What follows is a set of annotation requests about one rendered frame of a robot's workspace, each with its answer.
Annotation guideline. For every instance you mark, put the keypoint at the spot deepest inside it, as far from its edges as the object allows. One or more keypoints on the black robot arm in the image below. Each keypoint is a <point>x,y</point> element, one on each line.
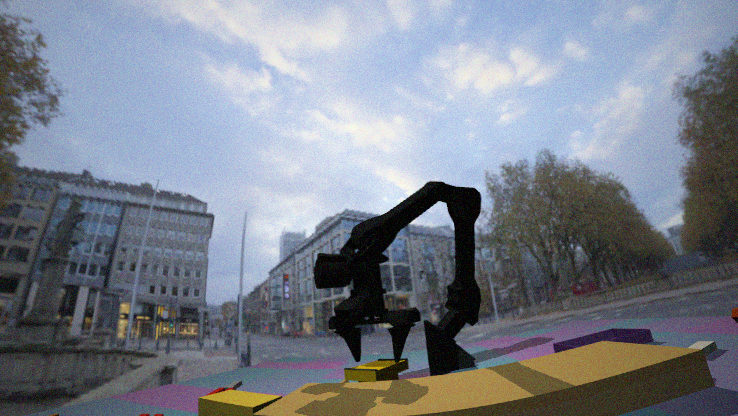
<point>373,236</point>

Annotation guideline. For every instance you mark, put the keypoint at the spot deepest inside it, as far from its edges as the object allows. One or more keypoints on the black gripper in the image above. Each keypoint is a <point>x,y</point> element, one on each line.
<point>402,320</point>

